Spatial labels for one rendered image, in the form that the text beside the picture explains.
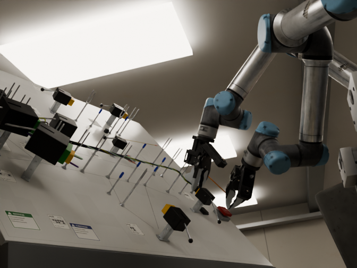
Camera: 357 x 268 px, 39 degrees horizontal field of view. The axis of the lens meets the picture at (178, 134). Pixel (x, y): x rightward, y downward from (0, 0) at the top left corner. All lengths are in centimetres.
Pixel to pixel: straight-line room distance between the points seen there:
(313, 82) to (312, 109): 9
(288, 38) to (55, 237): 85
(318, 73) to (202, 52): 233
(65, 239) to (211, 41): 275
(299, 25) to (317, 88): 29
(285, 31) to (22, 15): 223
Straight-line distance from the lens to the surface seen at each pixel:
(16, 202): 128
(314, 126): 168
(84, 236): 131
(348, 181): 164
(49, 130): 136
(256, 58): 184
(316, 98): 167
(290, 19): 147
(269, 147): 167
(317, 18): 137
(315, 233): 892
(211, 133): 194
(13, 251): 113
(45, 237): 122
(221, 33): 374
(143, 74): 410
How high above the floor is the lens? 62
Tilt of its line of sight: 23 degrees up
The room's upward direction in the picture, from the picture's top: 7 degrees counter-clockwise
